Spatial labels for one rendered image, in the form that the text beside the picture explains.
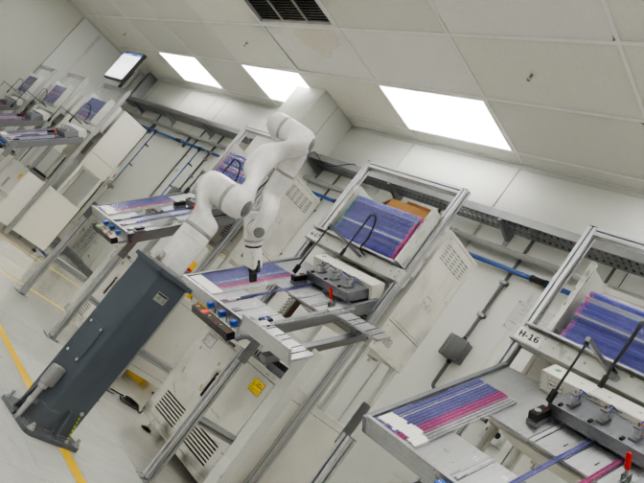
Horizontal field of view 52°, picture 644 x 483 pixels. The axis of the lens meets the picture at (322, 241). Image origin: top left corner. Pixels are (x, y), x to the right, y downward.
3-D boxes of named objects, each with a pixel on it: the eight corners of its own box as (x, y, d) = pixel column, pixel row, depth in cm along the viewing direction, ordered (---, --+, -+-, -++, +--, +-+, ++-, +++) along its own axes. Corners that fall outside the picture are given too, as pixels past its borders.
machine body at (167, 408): (191, 498, 281) (280, 380, 291) (132, 419, 334) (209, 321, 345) (280, 540, 321) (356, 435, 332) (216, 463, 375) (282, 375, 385)
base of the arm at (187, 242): (162, 267, 232) (195, 227, 235) (136, 247, 244) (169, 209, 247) (194, 291, 246) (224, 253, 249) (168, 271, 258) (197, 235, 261)
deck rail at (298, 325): (249, 341, 275) (249, 328, 273) (246, 339, 277) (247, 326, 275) (379, 310, 316) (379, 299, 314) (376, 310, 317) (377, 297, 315)
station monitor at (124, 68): (119, 82, 684) (144, 54, 691) (101, 78, 728) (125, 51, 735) (128, 91, 692) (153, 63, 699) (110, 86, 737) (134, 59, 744)
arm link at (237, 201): (208, 207, 256) (240, 229, 250) (203, 190, 245) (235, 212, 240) (290, 128, 275) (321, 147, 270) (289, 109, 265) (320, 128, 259)
